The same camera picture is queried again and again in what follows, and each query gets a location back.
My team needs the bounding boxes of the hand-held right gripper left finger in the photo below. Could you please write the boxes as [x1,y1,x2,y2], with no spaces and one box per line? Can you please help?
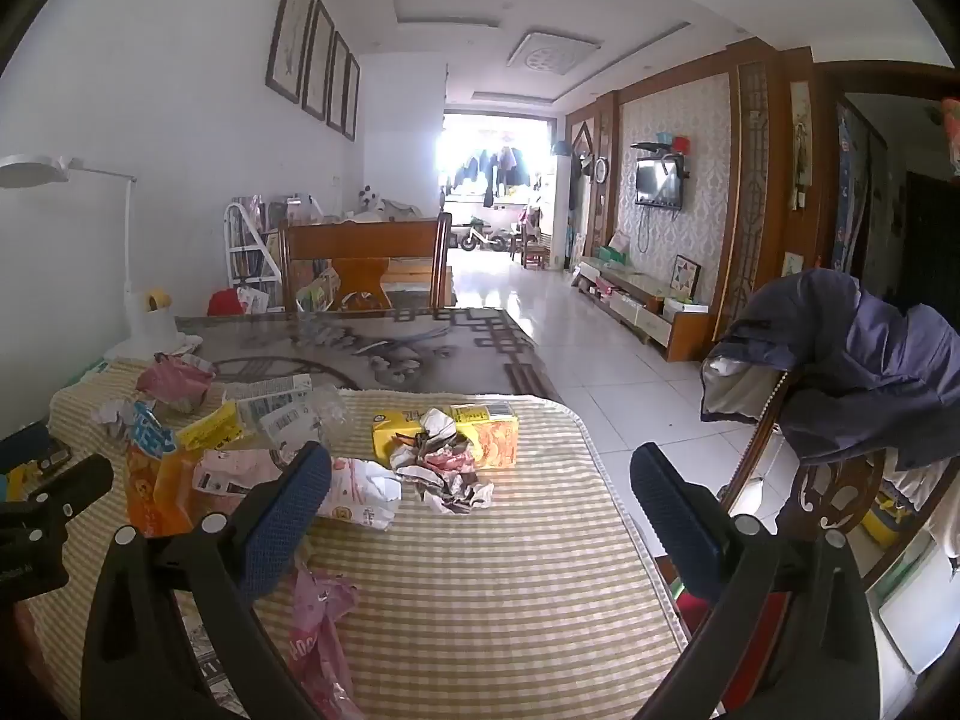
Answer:
[81,441,353,720]

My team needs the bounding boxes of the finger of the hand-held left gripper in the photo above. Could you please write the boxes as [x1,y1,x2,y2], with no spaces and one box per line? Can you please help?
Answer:
[0,454,115,541]

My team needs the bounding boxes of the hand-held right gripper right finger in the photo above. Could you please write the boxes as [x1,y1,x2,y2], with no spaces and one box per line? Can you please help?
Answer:
[630,442,878,720]

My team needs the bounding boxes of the white blue milk carton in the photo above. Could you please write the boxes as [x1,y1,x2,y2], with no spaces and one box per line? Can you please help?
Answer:
[225,373,316,451]

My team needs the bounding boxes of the yellow snack wrapper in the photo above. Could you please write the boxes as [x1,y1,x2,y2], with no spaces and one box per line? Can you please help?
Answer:
[176,401,245,452]

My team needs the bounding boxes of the clear crushed plastic bottle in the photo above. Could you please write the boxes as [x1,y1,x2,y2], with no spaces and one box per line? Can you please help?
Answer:
[304,386,353,458]

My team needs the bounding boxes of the large printed paper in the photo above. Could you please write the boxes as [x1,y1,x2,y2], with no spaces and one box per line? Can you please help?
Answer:
[391,409,497,516]

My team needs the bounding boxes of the small crumpled paper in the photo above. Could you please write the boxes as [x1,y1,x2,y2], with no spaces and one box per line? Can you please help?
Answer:
[90,397,137,437]

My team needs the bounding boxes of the white wrapper with orange print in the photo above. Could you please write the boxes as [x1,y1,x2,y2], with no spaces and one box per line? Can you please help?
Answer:
[315,457,404,531]

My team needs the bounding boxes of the orange snack bag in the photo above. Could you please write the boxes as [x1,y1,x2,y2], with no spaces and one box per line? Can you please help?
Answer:
[124,401,230,539]

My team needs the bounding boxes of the pink plastic bag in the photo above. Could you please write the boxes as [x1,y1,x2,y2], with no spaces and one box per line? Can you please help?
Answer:
[289,568,361,720]

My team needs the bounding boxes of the carved wooden chair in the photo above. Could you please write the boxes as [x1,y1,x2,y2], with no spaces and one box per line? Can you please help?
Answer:
[716,367,960,601]

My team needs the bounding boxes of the white desk lamp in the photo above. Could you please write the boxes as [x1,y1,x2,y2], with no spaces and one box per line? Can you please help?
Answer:
[0,155,205,362]

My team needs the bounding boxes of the yellow orange drink carton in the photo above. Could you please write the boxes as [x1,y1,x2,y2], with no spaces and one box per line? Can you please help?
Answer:
[373,403,520,470]

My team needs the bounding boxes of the yellow checked table mat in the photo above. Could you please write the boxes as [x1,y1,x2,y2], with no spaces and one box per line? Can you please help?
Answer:
[30,360,691,720]

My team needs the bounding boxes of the yellow box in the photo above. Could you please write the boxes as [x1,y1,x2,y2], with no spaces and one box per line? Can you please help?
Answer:
[861,491,905,541]

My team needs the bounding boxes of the wooden television cabinet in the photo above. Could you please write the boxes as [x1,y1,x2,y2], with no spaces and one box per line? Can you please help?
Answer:
[574,255,713,362]

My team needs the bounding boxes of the blue jacket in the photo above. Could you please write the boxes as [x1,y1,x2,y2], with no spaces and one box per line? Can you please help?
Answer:
[701,268,960,470]

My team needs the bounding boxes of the framed star picture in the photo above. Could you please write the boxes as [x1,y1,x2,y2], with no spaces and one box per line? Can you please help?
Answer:
[671,255,702,301]

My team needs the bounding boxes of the white book rack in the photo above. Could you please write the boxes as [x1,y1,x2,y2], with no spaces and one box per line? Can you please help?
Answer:
[223,199,286,312]

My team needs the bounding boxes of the white balance bike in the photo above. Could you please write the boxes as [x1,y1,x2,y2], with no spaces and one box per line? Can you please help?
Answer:
[459,219,511,252]

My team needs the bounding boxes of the hanging dark clothes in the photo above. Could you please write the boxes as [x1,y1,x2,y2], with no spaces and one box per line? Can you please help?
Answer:
[450,146,541,207]

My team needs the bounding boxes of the square ceiling light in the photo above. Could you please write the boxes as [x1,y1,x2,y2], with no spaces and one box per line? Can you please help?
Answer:
[506,30,603,77]

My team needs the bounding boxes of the wall mounted television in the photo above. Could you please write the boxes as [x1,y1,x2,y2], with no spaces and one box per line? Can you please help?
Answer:
[634,157,685,211]

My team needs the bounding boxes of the wall shelf with pots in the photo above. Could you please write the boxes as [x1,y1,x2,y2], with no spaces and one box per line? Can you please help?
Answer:
[630,133,692,160]

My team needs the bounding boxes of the framed wall picture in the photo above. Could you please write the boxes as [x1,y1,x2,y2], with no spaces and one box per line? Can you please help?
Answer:
[301,0,335,122]
[265,0,317,104]
[342,52,362,143]
[325,30,352,134]

